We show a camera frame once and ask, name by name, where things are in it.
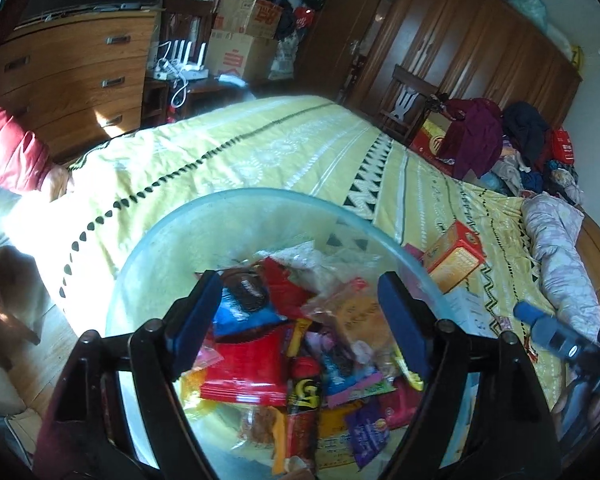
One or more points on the wooden dresser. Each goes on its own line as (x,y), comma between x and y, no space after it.
(80,70)

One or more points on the small red canister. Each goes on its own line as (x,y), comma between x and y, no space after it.
(172,107)

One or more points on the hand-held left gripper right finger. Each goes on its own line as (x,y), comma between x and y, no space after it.
(405,325)

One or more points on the printed plastic bag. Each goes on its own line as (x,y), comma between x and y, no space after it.
(285,59)

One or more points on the pile of mixed clothes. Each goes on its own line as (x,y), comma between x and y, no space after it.
(530,177)

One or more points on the small white blue item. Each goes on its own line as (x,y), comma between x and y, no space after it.
(230,79)

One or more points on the dark navy garment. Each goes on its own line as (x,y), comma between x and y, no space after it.
(527,127)

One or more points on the carved back wooden chair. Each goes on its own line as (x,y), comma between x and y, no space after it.
(405,102)

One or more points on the teal plastic bag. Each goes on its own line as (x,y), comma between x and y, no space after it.
(527,4)

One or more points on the white router with antennas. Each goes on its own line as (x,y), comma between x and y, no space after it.
(185,60)

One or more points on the brown wooden wardrobe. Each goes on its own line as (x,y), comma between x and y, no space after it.
(480,45)

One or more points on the black garment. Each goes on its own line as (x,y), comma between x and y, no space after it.
(286,20)

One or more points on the flat red box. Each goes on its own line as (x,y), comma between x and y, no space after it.
(413,251)

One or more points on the yellow bag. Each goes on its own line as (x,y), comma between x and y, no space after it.
(577,58)

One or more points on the red shopping bag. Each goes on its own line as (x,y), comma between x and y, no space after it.
(562,147)

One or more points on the plain dark wooden chair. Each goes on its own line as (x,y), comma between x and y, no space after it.
(180,15)

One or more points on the wooden headboard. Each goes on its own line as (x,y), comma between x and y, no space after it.
(596,245)

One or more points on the low dark wooden table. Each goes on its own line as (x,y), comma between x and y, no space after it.
(215,92)

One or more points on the person's dark red clothing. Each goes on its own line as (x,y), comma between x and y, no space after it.
(52,435)

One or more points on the maroon garment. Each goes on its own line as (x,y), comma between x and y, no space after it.
(472,130)

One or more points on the pale floral quilt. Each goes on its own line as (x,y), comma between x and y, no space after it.
(555,240)

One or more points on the pale cloth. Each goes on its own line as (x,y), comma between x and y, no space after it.
(17,422)

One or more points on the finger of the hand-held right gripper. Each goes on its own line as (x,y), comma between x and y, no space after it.
(527,310)

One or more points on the long grey white box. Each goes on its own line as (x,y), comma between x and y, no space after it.
(467,307)

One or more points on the red hanging bag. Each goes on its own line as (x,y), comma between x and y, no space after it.
(305,14)

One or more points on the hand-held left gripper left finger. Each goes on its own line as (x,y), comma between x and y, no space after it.
(195,320)

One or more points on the orange red carton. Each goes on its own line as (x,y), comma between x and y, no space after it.
(455,260)

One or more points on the pile of mixed snack packets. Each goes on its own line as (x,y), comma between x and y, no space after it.
(260,360)

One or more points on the red gold gift box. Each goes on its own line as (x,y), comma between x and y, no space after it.
(430,141)

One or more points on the wooden stool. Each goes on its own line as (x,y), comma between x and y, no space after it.
(5,320)

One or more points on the translucent pale blue bowl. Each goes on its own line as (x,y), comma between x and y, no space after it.
(180,230)

